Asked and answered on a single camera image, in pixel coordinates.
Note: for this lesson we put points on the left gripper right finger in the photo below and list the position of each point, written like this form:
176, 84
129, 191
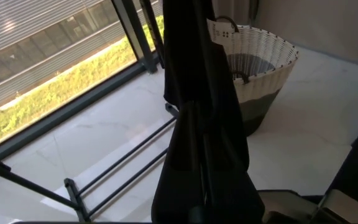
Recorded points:
235, 199

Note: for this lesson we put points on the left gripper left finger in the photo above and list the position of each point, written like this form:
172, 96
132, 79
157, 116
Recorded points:
179, 186

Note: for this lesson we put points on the black garment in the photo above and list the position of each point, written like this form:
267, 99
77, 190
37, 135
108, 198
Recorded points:
191, 46

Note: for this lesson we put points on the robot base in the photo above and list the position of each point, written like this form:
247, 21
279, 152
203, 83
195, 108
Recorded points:
291, 205

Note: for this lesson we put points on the black clothes rack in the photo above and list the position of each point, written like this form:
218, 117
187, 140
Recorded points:
120, 161

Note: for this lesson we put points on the white laundry basket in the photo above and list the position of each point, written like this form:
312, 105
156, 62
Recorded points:
266, 81

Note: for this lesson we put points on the window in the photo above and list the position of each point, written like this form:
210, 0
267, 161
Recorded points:
42, 62

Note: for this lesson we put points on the beige curtain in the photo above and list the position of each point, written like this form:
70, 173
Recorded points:
235, 9

